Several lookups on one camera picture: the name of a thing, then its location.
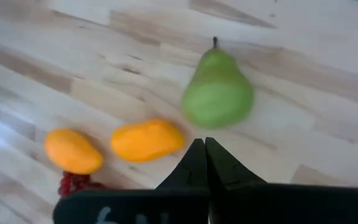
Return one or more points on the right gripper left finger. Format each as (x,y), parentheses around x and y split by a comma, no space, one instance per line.
(154,205)

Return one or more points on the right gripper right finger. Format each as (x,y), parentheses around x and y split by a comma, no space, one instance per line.
(259,202)

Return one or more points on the orange mango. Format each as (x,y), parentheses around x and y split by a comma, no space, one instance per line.
(71,152)

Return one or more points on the green pear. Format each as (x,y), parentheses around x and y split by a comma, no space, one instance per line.
(217,99)

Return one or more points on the yellow mango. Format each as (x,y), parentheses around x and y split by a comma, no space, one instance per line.
(146,140)

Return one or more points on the red grape bunch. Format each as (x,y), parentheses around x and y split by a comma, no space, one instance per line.
(73,183)

